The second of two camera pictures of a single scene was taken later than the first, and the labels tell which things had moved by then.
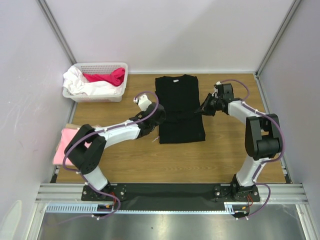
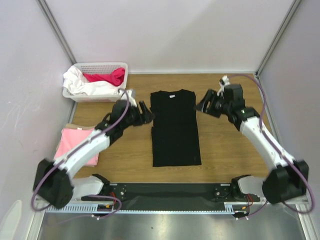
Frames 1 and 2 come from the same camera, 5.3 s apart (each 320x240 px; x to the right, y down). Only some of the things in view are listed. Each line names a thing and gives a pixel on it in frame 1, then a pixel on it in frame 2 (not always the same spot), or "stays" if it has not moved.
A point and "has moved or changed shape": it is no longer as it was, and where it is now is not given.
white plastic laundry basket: [99, 68] stays
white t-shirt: [75, 82] stays
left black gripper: [159, 120] -> [146, 117]
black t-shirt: [179, 96] has moved or changed shape
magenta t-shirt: [116, 78] stays
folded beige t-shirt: [72, 126] stays
